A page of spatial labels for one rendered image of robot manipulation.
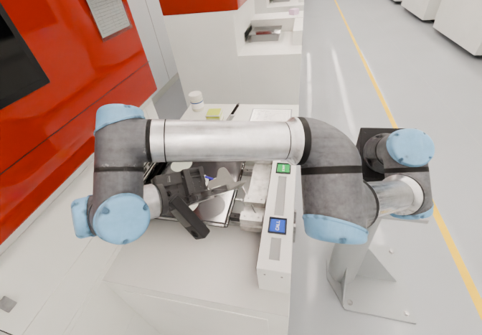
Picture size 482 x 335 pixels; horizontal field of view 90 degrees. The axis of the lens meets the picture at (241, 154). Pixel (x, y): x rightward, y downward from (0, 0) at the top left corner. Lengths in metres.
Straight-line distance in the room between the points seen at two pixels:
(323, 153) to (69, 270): 0.78
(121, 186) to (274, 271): 0.48
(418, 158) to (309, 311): 1.15
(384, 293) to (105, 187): 1.67
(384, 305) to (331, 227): 1.36
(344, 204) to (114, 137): 0.40
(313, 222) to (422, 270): 1.57
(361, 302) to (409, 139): 1.15
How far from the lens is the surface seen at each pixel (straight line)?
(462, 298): 2.04
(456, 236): 2.28
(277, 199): 0.87
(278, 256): 0.76
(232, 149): 0.42
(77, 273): 0.95
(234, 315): 0.93
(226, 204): 0.95
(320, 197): 0.47
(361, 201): 0.50
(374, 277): 1.86
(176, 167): 1.16
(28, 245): 0.81
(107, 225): 0.40
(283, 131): 0.45
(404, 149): 0.85
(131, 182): 0.42
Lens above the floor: 1.63
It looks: 40 degrees down
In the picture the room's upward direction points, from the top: 7 degrees counter-clockwise
